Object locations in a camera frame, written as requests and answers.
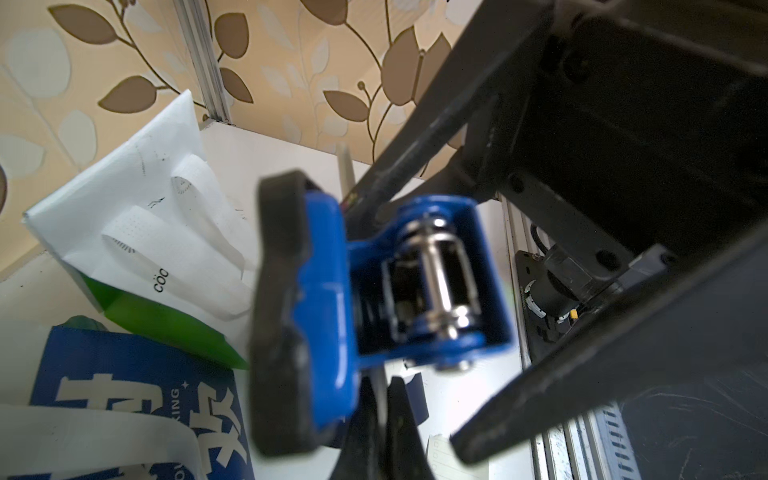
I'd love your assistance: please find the blue stapler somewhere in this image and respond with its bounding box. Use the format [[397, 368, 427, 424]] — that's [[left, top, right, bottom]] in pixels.
[[249, 170, 516, 457]]

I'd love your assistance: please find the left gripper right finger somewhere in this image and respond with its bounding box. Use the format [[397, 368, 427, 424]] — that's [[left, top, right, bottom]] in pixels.
[[384, 377, 435, 480]]

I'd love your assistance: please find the blue white bag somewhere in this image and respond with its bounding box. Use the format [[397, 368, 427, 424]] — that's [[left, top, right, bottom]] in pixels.
[[1, 321, 254, 479]]

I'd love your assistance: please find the green white bag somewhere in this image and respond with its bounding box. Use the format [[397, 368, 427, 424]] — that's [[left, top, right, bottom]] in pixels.
[[23, 93, 259, 369]]

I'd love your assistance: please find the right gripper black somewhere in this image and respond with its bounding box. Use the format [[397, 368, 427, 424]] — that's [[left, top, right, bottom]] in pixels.
[[467, 1, 767, 278]]

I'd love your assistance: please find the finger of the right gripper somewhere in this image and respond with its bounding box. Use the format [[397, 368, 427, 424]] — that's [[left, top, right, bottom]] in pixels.
[[344, 1, 555, 237], [450, 222, 767, 465]]

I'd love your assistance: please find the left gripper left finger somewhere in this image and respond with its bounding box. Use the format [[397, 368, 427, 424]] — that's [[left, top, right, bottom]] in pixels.
[[330, 371, 387, 479]]

